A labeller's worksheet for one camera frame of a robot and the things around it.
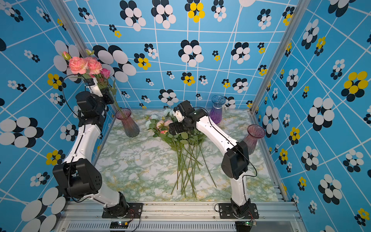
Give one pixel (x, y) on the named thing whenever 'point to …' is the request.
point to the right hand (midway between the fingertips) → (178, 128)
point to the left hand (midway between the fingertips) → (108, 86)
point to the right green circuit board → (245, 226)
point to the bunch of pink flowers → (190, 153)
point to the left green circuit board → (119, 224)
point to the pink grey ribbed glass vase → (131, 129)
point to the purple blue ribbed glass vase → (216, 111)
